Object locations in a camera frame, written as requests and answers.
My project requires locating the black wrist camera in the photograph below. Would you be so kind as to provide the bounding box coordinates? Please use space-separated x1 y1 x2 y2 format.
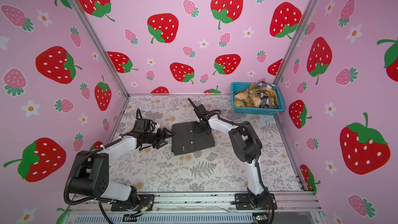
193 104 208 121
133 118 156 134

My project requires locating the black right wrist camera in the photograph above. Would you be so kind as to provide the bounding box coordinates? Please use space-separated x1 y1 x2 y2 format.
193 104 208 121

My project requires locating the yellow plaid shirt in basket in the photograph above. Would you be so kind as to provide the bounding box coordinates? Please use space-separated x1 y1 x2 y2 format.
233 84 261 108

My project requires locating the aluminium left corner post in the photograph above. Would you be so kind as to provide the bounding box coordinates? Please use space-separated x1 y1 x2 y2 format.
68 0 130 99

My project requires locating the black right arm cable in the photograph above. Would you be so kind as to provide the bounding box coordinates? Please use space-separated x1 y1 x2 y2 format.
187 97 276 224

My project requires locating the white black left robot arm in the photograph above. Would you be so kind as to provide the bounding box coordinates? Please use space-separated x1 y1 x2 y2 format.
63 128 173 209

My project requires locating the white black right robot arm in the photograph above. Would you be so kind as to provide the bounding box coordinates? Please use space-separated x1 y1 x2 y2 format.
194 117 277 210

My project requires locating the grey white shirt in basket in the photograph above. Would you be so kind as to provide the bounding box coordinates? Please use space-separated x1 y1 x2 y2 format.
258 82 279 109

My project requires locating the dark grey pinstriped shirt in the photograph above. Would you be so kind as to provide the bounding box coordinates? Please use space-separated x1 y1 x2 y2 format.
171 121 215 156

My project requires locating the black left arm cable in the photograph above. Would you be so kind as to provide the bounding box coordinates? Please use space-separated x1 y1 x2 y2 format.
63 108 142 224

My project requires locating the aluminium right corner post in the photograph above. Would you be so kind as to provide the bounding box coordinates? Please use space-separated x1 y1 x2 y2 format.
274 0 320 84

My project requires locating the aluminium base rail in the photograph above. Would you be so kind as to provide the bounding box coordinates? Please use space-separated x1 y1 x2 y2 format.
58 191 328 224

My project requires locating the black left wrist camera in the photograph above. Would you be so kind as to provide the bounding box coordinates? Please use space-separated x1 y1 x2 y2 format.
133 118 156 134

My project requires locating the aluminium corner post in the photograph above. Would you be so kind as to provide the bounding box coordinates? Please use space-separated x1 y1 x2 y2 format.
274 0 320 84
68 0 130 99

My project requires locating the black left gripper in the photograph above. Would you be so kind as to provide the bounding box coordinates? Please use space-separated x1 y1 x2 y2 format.
144 127 175 148

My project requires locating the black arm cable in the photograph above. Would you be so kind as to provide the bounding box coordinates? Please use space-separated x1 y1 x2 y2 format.
187 97 276 224
63 108 142 224

